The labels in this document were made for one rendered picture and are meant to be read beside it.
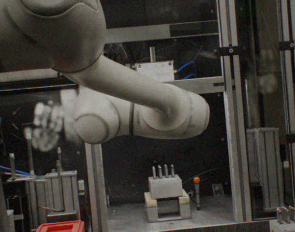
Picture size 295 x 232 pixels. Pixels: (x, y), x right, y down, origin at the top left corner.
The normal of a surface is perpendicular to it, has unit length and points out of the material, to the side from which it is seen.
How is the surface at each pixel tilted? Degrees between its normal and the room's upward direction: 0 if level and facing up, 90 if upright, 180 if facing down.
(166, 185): 90
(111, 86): 129
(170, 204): 90
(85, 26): 121
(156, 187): 90
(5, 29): 110
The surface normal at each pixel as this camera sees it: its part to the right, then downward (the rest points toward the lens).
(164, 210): 0.06, 0.05
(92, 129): -0.07, 0.43
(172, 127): 0.20, 0.41
